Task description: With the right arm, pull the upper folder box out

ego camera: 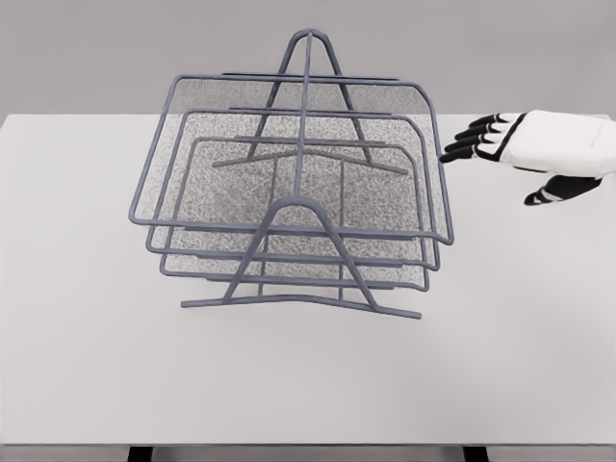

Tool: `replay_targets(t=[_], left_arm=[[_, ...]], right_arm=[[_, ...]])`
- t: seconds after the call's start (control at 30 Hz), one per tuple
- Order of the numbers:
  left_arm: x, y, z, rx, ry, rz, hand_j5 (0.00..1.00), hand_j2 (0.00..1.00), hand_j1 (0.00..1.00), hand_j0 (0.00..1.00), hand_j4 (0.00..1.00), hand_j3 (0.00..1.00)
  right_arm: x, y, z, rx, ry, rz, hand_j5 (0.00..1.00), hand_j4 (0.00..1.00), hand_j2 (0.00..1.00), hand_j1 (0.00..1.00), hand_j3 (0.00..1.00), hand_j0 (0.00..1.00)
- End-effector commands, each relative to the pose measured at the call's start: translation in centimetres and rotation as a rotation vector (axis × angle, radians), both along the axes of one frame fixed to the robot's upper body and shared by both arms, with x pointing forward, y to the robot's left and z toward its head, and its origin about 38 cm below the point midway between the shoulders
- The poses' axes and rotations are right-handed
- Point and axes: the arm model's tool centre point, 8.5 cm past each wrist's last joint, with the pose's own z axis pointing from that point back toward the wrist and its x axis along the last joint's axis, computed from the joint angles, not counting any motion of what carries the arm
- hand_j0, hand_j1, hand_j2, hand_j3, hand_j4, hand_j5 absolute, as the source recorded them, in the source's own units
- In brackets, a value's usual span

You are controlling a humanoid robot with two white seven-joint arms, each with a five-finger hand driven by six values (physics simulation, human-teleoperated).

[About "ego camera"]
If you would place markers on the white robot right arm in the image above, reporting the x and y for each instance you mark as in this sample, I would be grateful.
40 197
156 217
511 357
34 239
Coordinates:
611 144

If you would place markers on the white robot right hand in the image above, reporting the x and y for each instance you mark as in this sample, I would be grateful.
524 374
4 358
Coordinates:
544 139

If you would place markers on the small grey mesh tray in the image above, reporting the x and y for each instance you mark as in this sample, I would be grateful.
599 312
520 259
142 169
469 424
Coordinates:
202 274

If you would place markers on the medium grey mesh tray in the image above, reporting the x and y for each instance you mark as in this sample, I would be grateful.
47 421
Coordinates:
207 253

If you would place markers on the large grey mesh tray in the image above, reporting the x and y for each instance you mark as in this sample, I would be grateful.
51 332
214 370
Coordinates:
202 94

